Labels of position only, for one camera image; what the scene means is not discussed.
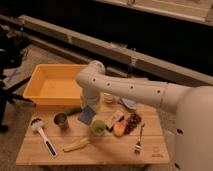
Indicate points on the silver fork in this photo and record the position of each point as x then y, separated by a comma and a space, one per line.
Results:
138, 145

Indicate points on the dark red grapes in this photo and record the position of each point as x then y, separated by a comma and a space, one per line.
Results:
132, 122

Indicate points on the green plastic cup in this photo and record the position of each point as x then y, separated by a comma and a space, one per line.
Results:
98, 128

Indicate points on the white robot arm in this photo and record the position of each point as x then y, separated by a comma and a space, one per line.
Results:
193, 107

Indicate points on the white plastic cup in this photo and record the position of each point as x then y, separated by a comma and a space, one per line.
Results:
109, 98

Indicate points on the yellow banana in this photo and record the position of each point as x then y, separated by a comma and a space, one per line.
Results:
78, 144

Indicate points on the orange fruit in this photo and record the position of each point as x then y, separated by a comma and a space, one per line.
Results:
118, 129

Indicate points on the tan wooden block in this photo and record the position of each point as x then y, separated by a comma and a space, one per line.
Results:
111, 120

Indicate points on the yellow plastic bin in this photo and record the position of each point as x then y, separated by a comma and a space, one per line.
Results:
54, 84

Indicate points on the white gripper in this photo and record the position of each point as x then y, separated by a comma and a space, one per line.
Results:
92, 103

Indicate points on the black tripod stand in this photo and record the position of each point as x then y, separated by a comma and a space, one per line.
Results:
10, 57

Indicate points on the small metal cup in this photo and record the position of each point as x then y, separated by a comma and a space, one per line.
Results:
61, 121

